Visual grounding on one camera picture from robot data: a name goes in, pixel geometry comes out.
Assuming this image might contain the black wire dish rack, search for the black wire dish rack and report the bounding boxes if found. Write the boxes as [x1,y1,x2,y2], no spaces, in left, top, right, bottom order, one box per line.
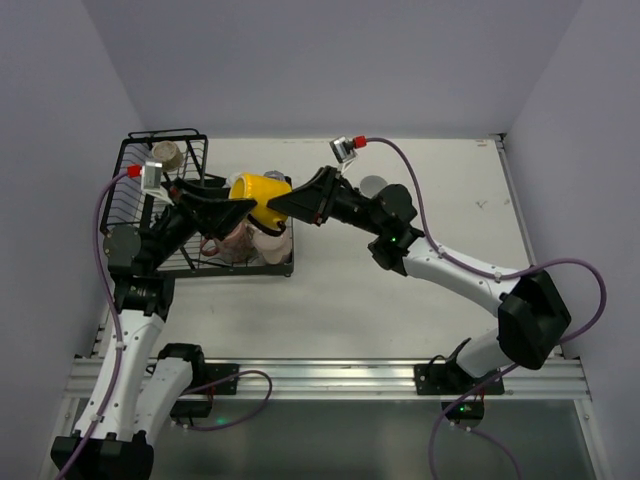
[99,128,294,278]

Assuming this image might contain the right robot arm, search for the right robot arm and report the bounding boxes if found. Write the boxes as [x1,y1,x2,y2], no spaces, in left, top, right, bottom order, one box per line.
[267,167,571,395]

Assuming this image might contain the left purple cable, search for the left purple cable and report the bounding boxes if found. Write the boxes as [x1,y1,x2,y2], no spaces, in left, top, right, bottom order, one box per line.
[53,169,274,480]

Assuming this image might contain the aluminium mounting rail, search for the aluminium mounting rail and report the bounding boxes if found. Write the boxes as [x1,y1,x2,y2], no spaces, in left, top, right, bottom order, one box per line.
[67,355,594,401]

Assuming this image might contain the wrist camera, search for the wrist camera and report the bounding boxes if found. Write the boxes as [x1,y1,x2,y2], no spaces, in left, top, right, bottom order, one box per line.
[126,161,170,203]
[329,136,367,174]

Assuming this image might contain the yellow mug black handle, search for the yellow mug black handle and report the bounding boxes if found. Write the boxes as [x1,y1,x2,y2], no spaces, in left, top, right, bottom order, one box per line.
[229,173,292,237]

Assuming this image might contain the clear faceted glass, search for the clear faceted glass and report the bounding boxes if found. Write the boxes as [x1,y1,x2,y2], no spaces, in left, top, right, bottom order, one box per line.
[264,170,291,184]

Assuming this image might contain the pink mug purple interior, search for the pink mug purple interior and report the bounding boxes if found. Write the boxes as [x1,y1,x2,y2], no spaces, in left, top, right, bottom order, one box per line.
[250,225,292,265]

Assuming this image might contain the speckled beige ceramic cup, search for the speckled beige ceramic cup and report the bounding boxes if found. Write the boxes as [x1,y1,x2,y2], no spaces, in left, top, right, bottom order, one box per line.
[151,140,184,172]

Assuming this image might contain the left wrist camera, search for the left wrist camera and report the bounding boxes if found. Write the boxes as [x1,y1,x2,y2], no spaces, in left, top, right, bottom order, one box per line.
[126,161,170,203]

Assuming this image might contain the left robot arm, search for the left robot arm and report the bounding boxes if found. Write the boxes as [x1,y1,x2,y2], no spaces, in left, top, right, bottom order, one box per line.
[51,180,255,479]

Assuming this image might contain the pink ghost pattern mug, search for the pink ghost pattern mug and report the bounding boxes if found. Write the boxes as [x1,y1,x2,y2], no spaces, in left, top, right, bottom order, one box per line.
[200,221,257,264]

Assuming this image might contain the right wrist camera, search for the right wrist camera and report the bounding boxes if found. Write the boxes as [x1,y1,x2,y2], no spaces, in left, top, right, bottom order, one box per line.
[329,136,367,174]

